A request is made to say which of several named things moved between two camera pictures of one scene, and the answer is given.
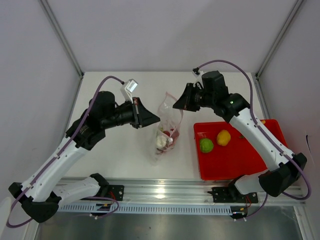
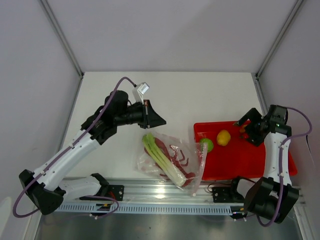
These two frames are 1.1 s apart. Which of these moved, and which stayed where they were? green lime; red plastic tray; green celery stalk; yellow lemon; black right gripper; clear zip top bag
Moved: green celery stalk; clear zip top bag; black right gripper
Stayed: red plastic tray; green lime; yellow lemon
